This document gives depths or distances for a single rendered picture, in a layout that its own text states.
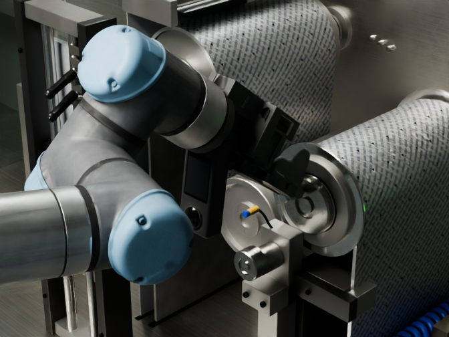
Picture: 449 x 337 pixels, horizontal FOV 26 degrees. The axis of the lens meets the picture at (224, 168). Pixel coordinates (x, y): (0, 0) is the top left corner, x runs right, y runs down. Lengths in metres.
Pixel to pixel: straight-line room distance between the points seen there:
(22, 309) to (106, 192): 0.84
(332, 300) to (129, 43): 0.47
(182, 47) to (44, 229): 0.57
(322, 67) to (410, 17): 0.15
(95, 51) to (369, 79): 0.69
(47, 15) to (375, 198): 0.48
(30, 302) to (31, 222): 0.88
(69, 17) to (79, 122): 0.36
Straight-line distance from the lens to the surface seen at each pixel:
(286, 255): 1.22
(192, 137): 0.98
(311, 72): 1.40
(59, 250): 0.79
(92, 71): 0.91
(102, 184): 0.83
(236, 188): 1.30
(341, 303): 1.20
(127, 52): 0.89
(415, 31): 1.45
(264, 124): 1.05
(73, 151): 0.91
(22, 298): 1.67
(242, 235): 1.33
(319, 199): 1.16
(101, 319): 1.43
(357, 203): 1.15
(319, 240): 1.21
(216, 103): 0.98
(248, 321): 1.58
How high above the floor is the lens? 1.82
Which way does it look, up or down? 27 degrees down
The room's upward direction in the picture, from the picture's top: straight up
